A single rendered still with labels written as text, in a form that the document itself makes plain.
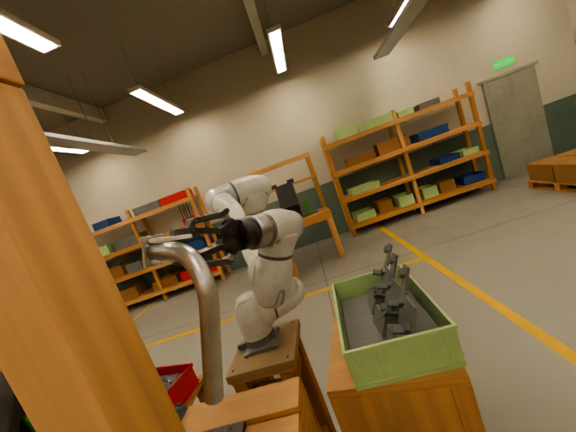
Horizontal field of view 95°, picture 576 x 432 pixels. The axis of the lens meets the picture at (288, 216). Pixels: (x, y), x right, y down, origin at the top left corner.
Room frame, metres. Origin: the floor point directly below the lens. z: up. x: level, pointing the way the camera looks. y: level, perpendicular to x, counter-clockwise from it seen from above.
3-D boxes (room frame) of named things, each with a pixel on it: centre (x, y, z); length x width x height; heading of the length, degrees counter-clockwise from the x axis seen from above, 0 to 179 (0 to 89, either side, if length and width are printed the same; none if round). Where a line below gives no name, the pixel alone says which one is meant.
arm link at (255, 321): (1.30, 0.34, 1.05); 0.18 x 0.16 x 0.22; 116
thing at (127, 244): (6.14, 3.28, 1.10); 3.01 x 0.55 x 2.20; 84
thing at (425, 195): (5.54, -2.69, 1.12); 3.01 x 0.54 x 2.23; 84
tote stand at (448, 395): (1.21, -0.25, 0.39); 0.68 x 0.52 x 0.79; 163
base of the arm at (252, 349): (1.29, 0.37, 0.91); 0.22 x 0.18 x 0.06; 87
